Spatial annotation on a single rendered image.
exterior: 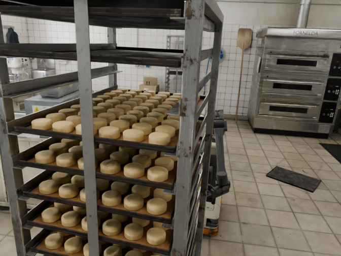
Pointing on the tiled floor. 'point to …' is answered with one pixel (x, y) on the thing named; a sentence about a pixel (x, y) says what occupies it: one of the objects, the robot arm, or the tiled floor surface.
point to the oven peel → (244, 35)
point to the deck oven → (296, 82)
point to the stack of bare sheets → (294, 179)
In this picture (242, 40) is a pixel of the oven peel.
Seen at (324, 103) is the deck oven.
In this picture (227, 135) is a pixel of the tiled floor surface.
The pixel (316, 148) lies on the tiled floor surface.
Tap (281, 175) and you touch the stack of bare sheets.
